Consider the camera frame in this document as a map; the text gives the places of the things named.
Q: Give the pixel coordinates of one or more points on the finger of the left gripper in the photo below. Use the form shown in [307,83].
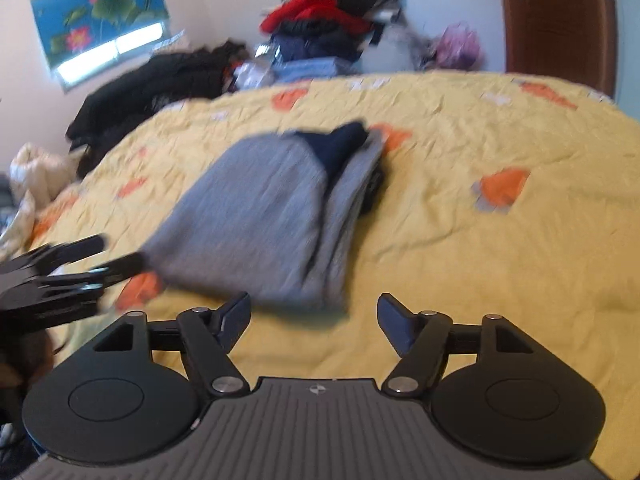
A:
[90,285]
[45,259]

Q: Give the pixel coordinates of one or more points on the white plastic bag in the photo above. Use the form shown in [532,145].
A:
[254,74]

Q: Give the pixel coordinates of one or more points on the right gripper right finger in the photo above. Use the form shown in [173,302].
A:
[490,388]

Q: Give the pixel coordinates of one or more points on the grey knit sweater navy sleeves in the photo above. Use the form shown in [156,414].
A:
[274,217]

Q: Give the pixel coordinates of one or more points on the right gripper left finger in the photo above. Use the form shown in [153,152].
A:
[136,388]

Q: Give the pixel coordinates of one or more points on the cream crumpled cloth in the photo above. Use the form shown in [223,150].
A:
[34,181]

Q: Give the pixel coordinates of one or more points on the brown wooden door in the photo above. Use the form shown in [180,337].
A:
[575,40]

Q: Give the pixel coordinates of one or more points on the light blue folded garment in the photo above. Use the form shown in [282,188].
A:
[312,68]

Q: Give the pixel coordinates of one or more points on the pile of red black clothes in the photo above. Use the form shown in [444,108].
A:
[302,29]

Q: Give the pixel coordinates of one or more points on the pink plastic bag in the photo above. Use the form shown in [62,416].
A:
[458,48]

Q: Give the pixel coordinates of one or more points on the lotus flower window blind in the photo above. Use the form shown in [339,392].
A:
[81,38]

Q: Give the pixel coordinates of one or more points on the black clothes heap at window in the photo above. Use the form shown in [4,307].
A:
[110,113]

